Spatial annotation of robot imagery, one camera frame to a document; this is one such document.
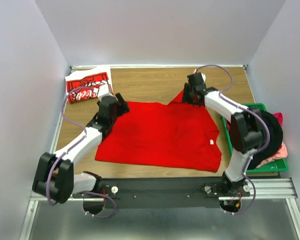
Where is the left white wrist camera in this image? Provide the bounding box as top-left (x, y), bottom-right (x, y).
top-left (96, 84), bottom-right (114, 101)

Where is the light pink shirt in bin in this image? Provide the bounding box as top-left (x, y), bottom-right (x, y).
top-left (256, 142), bottom-right (288, 168)

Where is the plain red t shirt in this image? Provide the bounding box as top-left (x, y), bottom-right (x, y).
top-left (95, 93), bottom-right (222, 172)

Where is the green plastic bin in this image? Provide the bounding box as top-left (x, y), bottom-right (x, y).
top-left (219, 102), bottom-right (289, 174)

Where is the black shirt in bin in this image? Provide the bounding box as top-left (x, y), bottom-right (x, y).
top-left (226, 107), bottom-right (284, 170)

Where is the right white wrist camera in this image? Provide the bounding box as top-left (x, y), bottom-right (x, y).
top-left (193, 72), bottom-right (206, 85)

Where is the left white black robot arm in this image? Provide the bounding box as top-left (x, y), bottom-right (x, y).
top-left (32, 93), bottom-right (130, 206)

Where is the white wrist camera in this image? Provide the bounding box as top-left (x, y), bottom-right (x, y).
top-left (193, 72), bottom-right (206, 85)
top-left (96, 84), bottom-right (114, 101)

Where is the folded red white printed shirt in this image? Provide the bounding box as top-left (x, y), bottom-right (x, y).
top-left (65, 65), bottom-right (113, 104)

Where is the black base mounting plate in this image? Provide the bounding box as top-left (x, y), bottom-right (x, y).
top-left (72, 176), bottom-right (256, 210)

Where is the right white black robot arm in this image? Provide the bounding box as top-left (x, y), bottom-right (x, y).
top-left (182, 72), bottom-right (270, 196)

